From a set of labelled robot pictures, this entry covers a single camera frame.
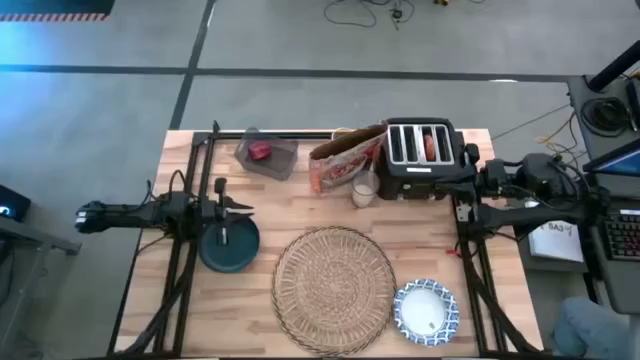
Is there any dark teal plate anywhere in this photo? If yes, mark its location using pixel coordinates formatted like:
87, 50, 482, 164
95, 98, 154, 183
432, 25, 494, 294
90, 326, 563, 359
198, 215, 261, 274

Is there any round woven placemat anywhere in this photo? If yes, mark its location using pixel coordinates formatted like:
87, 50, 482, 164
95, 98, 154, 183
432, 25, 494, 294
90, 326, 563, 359
271, 225, 398, 357

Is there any black hazard-striped floor mat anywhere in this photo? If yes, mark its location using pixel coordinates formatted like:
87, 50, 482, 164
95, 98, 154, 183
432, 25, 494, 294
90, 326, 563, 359
0, 0, 116, 22

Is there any red apple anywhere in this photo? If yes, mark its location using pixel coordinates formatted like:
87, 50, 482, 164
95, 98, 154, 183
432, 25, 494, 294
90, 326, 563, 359
247, 140, 273, 162

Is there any black keyboard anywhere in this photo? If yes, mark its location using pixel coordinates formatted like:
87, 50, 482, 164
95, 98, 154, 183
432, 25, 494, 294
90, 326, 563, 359
602, 208, 640, 261

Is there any black device blue light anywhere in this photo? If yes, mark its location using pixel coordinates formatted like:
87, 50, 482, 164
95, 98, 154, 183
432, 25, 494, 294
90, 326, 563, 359
0, 184, 32, 224

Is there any white notepad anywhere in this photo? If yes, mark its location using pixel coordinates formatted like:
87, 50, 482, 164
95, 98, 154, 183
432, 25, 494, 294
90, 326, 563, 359
527, 219, 585, 264

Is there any clear plastic container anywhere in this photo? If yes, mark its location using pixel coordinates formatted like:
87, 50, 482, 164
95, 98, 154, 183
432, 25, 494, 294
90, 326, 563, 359
233, 127, 300, 182

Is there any black four-slot toaster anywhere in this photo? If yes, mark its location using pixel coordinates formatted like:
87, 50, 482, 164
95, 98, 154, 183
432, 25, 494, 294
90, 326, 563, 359
375, 117, 469, 201

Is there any coiled black cable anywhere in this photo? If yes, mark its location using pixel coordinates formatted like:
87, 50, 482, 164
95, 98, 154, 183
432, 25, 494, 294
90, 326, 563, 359
579, 97, 629, 132

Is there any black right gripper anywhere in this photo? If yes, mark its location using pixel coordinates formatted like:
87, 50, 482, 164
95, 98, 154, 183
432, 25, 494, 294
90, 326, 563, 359
434, 144, 507, 221

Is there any laptop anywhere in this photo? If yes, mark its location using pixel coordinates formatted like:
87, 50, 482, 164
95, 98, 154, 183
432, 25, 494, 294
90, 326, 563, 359
582, 139, 640, 179

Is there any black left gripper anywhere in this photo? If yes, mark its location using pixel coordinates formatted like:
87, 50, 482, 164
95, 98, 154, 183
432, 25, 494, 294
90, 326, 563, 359
199, 177, 255, 246

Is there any clear glass with white filling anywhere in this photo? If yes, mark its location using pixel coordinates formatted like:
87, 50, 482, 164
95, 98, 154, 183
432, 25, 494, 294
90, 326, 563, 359
350, 169, 381, 209

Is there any grey side table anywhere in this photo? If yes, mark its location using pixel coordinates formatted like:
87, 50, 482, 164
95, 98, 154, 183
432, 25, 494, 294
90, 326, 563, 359
0, 209, 82, 311

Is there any yellow cable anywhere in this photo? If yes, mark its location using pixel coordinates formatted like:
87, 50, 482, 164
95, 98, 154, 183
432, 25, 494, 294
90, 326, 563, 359
534, 112, 576, 166

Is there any black metal table frame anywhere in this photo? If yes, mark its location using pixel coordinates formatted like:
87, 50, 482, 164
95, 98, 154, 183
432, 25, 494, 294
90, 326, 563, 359
107, 119, 544, 357

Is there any black floor cable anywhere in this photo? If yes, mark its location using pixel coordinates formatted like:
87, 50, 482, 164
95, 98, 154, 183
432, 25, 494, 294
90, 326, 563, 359
323, 0, 416, 31

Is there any pumpkin cereal bag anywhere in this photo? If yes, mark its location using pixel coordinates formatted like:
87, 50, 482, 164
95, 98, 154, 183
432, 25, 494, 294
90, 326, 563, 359
308, 123, 389, 195

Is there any person's leg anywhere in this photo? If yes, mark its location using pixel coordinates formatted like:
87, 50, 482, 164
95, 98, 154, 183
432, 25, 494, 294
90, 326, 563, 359
552, 297, 640, 360

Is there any blue patterned paper bowl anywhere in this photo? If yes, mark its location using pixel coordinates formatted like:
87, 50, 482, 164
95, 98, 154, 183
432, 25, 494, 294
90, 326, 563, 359
392, 278, 460, 348

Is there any black pole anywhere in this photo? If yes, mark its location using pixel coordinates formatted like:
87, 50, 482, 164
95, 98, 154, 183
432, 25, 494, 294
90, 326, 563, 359
587, 39, 640, 94

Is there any grey desk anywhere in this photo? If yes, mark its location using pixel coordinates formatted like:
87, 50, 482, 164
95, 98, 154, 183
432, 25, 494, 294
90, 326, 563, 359
567, 74, 640, 316

